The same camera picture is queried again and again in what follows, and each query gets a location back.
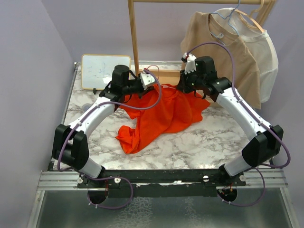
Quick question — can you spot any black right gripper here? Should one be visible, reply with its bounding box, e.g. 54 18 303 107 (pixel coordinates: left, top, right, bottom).
176 67 205 94

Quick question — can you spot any orange t-shirt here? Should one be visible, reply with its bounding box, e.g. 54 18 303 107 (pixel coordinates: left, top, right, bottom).
116 84 210 154

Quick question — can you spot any pink wire hanger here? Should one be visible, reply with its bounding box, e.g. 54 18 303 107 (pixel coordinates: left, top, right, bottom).
140 65 181 87

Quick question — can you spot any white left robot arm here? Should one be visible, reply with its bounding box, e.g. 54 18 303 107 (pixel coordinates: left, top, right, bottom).
52 65 160 188

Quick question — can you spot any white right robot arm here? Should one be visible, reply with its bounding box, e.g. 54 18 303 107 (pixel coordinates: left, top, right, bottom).
177 53 283 186

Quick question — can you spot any beige t-shirt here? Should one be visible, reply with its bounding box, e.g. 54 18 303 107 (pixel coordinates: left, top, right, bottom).
180 12 261 109

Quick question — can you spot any white t-shirt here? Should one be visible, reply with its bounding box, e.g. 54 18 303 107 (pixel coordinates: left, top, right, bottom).
213 8 278 103

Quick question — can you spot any wooden hanger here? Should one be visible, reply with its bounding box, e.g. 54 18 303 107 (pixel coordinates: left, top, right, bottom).
235 0 265 33

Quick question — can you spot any wooden clothes rack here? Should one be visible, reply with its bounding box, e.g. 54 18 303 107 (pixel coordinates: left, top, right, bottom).
128 0 276 74

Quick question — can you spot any small whiteboard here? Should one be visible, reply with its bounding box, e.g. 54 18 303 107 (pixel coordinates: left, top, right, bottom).
81 54 131 90

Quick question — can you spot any small clear plastic cup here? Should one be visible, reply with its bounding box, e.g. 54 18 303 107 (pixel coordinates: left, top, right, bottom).
81 103 91 112

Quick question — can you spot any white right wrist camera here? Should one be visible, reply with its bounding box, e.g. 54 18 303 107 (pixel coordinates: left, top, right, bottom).
182 53 196 74

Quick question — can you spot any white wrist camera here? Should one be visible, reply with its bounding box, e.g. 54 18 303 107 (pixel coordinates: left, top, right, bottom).
140 73 156 90
182 53 196 74

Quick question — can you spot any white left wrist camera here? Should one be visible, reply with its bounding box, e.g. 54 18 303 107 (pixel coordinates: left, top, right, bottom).
140 73 156 90

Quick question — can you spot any black mounting rail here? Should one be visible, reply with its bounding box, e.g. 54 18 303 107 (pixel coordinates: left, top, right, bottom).
77 169 246 198

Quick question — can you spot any blue wire hanger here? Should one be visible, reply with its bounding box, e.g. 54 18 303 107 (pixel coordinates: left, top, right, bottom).
210 0 241 45

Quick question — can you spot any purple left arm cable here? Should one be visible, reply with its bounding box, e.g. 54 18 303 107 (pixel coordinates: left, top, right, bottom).
57 68 162 210

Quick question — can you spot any aluminium table frame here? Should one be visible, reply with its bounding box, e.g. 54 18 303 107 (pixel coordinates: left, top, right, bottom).
26 62 300 228

